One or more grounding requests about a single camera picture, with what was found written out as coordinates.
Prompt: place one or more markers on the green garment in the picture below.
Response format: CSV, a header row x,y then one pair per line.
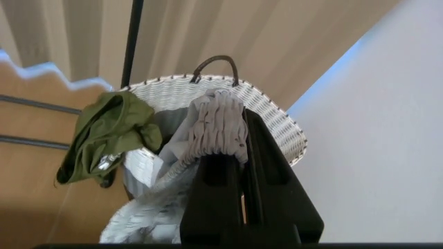
x,y
114,128

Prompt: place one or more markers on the black clothes rack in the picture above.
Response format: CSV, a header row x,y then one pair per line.
x,y
133,41

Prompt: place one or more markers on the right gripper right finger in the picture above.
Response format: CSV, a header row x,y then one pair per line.
x,y
277,207

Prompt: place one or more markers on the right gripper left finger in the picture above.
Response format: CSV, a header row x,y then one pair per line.
x,y
211,207

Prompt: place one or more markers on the white laundry basket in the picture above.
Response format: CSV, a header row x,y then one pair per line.
x,y
277,117

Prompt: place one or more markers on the beige curtain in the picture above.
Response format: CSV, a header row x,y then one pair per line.
x,y
277,41

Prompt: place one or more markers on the pale grey shorts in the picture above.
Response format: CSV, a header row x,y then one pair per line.
x,y
218,128

